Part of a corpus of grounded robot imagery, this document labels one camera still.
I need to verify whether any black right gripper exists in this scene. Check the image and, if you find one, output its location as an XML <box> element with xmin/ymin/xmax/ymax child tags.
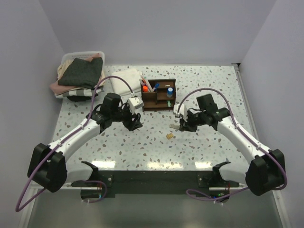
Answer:
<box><xmin>179</xmin><ymin>110</ymin><xmax>206</xmax><ymax>133</ymax></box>

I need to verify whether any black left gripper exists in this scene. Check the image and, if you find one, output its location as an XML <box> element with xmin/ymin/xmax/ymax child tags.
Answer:
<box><xmin>111</xmin><ymin>103</ymin><xmax>142</xmax><ymax>131</ymax></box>

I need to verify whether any small gold eraser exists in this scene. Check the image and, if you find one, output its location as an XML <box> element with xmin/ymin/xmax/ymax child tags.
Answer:
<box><xmin>166</xmin><ymin>133</ymin><xmax>174</xmax><ymax>139</ymax></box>

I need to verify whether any beige eraser block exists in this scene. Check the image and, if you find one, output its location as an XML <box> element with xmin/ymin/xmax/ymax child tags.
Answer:
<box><xmin>169</xmin><ymin>124</ymin><xmax>180</xmax><ymax>130</ymax></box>

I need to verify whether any brown wooden desk organizer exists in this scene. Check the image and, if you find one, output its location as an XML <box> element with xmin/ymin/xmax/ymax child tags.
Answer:
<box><xmin>141</xmin><ymin>79</ymin><xmax>176</xmax><ymax>112</ymax></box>

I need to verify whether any orange black highlighter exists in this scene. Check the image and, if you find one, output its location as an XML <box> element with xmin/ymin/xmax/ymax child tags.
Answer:
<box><xmin>142</xmin><ymin>86</ymin><xmax>149</xmax><ymax>92</ymax></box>

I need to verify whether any blue cap white marker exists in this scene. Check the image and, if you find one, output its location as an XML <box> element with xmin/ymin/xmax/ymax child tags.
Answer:
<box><xmin>152</xmin><ymin>83</ymin><xmax>160</xmax><ymax>92</ymax></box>

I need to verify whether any blue grey pencil sharpener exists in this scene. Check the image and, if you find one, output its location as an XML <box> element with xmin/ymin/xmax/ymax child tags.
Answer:
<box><xmin>167</xmin><ymin>87</ymin><xmax>174</xmax><ymax>98</ymax></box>

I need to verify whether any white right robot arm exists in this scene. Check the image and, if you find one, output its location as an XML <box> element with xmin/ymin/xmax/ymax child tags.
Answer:
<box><xmin>173</xmin><ymin>94</ymin><xmax>287</xmax><ymax>196</ymax></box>

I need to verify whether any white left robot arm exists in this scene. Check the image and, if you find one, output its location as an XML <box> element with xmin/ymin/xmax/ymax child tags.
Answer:
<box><xmin>28</xmin><ymin>93</ymin><xmax>143</xmax><ymax>192</ymax></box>

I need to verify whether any white folded towel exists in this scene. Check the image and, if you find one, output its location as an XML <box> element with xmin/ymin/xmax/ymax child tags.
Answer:
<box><xmin>110</xmin><ymin>67</ymin><xmax>143</xmax><ymax>96</ymax></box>

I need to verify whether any striped folded cloth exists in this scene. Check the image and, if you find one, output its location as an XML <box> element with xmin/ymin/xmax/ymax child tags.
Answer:
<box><xmin>55</xmin><ymin>89</ymin><xmax>94</xmax><ymax>99</ymax></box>

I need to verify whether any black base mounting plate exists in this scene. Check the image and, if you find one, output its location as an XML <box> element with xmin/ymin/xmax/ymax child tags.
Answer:
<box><xmin>70</xmin><ymin>170</ymin><xmax>239</xmax><ymax>199</ymax></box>

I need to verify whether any dark green folded cloth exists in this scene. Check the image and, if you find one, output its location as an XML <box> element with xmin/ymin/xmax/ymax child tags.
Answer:
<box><xmin>58</xmin><ymin>57</ymin><xmax>104</xmax><ymax>89</ymax></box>

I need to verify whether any pink folded cloth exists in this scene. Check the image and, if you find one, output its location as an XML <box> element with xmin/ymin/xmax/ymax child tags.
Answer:
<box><xmin>50</xmin><ymin>82</ymin><xmax>74</xmax><ymax>95</ymax></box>

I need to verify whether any cream folded cloth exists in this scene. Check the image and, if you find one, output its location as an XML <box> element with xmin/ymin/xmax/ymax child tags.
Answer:
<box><xmin>57</xmin><ymin>59</ymin><xmax>73</xmax><ymax>80</ymax></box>

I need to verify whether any white plastic laundry basket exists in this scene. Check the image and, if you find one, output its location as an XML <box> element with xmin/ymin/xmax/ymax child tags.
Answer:
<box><xmin>61</xmin><ymin>51</ymin><xmax>105</xmax><ymax>64</ymax></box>

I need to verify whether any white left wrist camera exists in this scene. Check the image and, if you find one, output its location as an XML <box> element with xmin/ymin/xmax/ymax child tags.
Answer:
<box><xmin>127</xmin><ymin>97</ymin><xmax>144</xmax><ymax>114</ymax></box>

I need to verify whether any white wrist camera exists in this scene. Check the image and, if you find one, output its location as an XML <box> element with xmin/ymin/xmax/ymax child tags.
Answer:
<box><xmin>127</xmin><ymin>97</ymin><xmax>144</xmax><ymax>114</ymax></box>
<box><xmin>173</xmin><ymin>104</ymin><xmax>188</xmax><ymax>121</ymax></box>

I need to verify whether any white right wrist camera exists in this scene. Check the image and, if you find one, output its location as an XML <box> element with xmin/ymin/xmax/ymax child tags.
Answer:
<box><xmin>173</xmin><ymin>104</ymin><xmax>188</xmax><ymax>121</ymax></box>

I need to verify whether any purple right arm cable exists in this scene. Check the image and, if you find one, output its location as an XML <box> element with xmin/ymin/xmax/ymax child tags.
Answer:
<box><xmin>177</xmin><ymin>87</ymin><xmax>288</xmax><ymax>206</ymax></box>

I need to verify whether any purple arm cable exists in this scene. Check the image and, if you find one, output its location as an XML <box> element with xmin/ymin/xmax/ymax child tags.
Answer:
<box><xmin>177</xmin><ymin>87</ymin><xmax>288</xmax><ymax>206</ymax></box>
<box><xmin>15</xmin><ymin>76</ymin><xmax>136</xmax><ymax>212</ymax></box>

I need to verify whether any aluminium front rail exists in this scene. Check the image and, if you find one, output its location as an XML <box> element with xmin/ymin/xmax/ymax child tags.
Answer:
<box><xmin>29</xmin><ymin>182</ymin><xmax>282</xmax><ymax>198</ymax></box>

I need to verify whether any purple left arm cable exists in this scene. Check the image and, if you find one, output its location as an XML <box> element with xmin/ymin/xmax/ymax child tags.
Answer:
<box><xmin>15</xmin><ymin>76</ymin><xmax>136</xmax><ymax>212</ymax></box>

